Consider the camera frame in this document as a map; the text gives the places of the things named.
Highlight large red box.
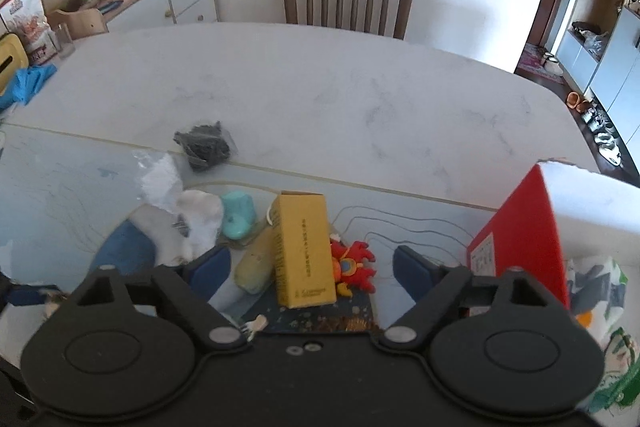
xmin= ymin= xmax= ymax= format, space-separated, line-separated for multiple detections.
xmin=466 ymin=158 xmax=640 ymax=310

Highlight small white figurine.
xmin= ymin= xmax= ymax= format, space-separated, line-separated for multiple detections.
xmin=242 ymin=315 xmax=269 ymax=339

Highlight small wooden drawer organizer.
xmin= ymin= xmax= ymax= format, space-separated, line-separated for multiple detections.
xmin=46 ymin=6 xmax=109 ymax=40

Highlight grey hallway cabinet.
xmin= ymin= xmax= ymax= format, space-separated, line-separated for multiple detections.
xmin=554 ymin=4 xmax=640 ymax=150

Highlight teal plastic toy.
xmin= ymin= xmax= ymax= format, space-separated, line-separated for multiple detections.
xmin=220 ymin=190 xmax=259 ymax=242

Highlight printed white green bag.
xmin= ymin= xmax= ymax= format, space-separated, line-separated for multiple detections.
xmin=565 ymin=255 xmax=640 ymax=416

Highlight black bag of screws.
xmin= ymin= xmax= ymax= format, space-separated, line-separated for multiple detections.
xmin=173 ymin=120 xmax=236 ymax=173

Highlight yellow cardboard box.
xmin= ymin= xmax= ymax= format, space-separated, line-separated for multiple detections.
xmin=272 ymin=190 xmax=337 ymax=310

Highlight row of shoes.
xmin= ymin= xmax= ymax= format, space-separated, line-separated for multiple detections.
xmin=581 ymin=106 xmax=624 ymax=166

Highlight clear glass cup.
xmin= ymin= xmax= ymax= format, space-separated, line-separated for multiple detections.
xmin=52 ymin=24 xmax=76 ymax=60

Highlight white plush toy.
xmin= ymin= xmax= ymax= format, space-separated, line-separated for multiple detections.
xmin=172 ymin=189 xmax=224 ymax=260

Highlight crumpled white plastic wrap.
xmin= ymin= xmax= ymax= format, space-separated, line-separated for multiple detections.
xmin=132 ymin=151 xmax=182 ymax=214

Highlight light blue printed table mat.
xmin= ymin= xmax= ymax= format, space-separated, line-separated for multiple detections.
xmin=0 ymin=123 xmax=501 ymax=334

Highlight red dragon keychain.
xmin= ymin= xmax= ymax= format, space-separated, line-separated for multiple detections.
xmin=329 ymin=233 xmax=377 ymax=297

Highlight yellow tissue box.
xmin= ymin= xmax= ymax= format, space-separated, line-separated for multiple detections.
xmin=0 ymin=33 xmax=29 ymax=98

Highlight patterned doormat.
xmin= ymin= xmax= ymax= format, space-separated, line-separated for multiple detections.
xmin=515 ymin=44 xmax=567 ymax=86

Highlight orange sandals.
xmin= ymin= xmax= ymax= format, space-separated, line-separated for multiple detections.
xmin=566 ymin=91 xmax=594 ymax=111

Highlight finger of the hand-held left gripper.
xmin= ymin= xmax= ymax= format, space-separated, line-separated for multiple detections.
xmin=0 ymin=274 xmax=63 ymax=309

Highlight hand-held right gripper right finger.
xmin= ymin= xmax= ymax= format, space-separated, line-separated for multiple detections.
xmin=377 ymin=246 xmax=551 ymax=350

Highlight blue cloth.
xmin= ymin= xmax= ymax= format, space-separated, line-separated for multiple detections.
xmin=0 ymin=64 xmax=59 ymax=108

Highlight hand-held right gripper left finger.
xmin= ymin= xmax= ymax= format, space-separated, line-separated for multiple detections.
xmin=75 ymin=246 xmax=249 ymax=350

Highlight printed snack bag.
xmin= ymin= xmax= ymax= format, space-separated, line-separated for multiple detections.
xmin=0 ymin=0 xmax=57 ymax=65

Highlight pale yellow cylinder toy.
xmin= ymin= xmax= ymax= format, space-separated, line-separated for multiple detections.
xmin=234 ymin=226 xmax=279 ymax=296

